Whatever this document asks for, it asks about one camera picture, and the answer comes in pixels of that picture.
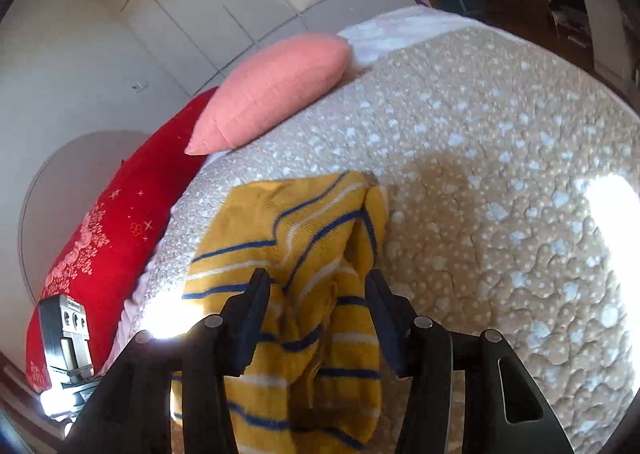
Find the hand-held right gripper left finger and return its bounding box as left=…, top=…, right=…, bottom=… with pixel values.
left=65, top=268, right=273, bottom=454

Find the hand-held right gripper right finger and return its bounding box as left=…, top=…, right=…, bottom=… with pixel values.
left=364, top=270, right=576, bottom=454

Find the yellow striped sweater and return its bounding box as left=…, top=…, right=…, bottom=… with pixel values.
left=170, top=170, right=391, bottom=454

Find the red floral pillow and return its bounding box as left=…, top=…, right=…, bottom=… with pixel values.
left=25, top=87, right=221, bottom=392

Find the grey headboard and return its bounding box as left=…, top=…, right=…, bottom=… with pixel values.
left=17, top=131, right=152, bottom=307

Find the beige dotted quilt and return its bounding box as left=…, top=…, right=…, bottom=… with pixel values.
left=107, top=27, right=640, bottom=454

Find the pink ribbed pillow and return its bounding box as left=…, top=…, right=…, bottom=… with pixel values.
left=184, top=33, right=351, bottom=156

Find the white bed sheet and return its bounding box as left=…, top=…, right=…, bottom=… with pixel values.
left=120, top=4, right=483, bottom=330

